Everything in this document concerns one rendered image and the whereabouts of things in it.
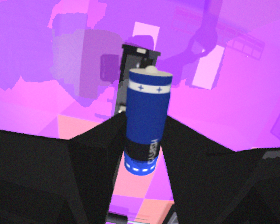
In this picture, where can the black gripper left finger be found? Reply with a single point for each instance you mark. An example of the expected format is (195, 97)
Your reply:
(82, 169)

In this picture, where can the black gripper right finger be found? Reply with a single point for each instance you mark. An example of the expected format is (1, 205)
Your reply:
(207, 179)

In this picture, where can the blue battery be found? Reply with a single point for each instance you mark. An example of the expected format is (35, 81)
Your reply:
(148, 95)

